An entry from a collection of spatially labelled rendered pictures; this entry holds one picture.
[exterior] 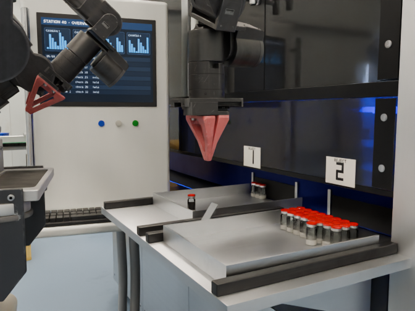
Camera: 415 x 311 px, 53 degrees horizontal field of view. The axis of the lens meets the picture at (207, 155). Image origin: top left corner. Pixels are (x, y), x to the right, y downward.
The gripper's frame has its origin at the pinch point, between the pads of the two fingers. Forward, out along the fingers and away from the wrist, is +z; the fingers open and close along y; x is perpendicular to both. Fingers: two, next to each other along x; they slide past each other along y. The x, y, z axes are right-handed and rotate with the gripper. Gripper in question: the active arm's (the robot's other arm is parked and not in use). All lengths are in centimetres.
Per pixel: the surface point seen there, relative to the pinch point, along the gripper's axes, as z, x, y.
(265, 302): 21.1, -11.1, 3.5
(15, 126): 27, 905, 14
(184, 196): 19, 54, 20
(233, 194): 21, 54, 37
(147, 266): 71, 131, 34
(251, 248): 20.1, 7.0, 13.1
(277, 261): 17.7, -5.9, 9.7
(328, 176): 8.4, 11.0, 36.7
